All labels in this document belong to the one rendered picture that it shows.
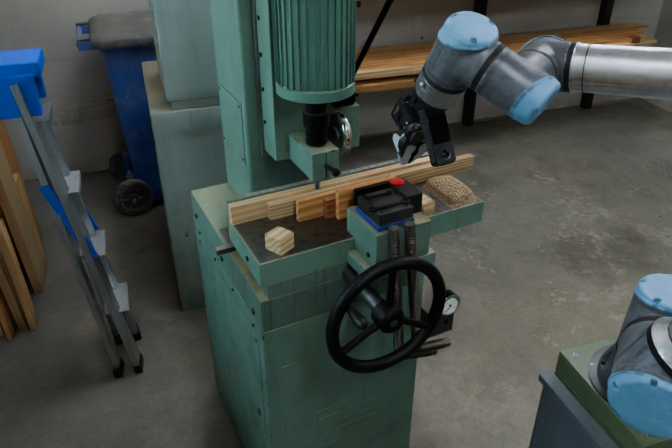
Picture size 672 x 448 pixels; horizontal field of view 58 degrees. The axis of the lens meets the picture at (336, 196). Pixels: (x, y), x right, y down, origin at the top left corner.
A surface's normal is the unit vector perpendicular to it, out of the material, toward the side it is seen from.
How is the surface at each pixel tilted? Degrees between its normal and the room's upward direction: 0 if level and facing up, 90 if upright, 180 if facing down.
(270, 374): 90
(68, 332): 0
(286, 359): 90
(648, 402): 96
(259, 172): 90
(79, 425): 0
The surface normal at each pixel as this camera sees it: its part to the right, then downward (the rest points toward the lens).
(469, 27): 0.16, -0.58
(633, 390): -0.54, 0.50
